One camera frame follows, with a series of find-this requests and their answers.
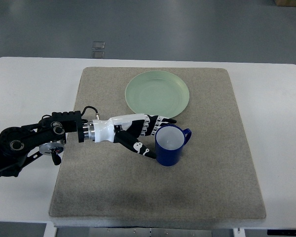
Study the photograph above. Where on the metal floor socket plate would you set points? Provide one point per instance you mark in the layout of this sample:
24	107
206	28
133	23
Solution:
98	50

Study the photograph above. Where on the grey felt mat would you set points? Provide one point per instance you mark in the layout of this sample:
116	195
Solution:
215	181

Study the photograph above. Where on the cardboard box corner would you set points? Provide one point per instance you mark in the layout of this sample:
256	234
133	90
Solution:
287	3

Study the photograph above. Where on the light green plate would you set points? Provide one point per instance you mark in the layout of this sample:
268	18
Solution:
157	93

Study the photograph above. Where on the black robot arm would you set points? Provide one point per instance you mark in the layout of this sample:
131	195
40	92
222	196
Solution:
17	142

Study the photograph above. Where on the blue mug white inside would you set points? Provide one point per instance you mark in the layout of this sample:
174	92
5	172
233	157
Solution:
169	143

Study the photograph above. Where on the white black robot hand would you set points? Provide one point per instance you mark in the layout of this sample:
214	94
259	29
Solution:
126	130

